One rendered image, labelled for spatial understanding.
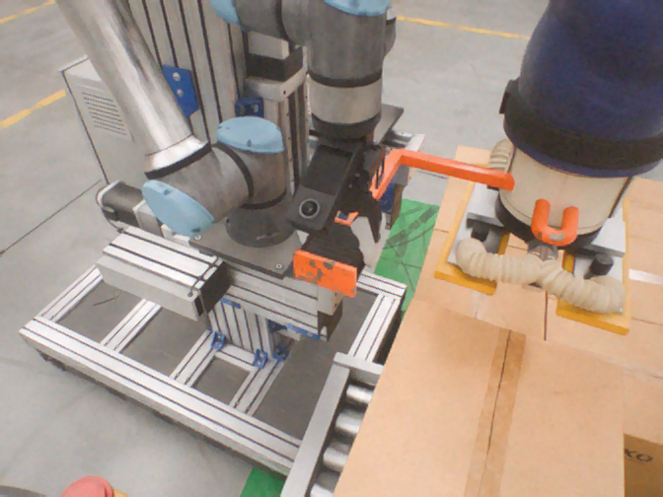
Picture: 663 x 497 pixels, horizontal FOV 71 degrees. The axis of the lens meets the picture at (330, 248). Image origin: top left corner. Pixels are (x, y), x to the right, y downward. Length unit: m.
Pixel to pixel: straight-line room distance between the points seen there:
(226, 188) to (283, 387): 1.03
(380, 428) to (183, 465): 1.16
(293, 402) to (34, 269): 1.58
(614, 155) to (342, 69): 0.38
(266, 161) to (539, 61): 0.45
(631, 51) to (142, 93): 0.63
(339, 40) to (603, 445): 0.74
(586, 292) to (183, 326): 1.51
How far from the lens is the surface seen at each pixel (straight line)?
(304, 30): 0.47
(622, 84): 0.66
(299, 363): 1.75
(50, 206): 3.10
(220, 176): 0.80
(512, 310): 1.57
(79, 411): 2.12
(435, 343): 0.93
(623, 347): 1.62
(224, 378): 1.76
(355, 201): 0.54
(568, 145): 0.68
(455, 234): 0.84
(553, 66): 0.67
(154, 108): 0.78
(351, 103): 0.48
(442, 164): 0.79
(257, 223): 0.92
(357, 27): 0.45
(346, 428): 1.27
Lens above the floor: 1.70
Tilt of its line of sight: 45 degrees down
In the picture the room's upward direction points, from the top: straight up
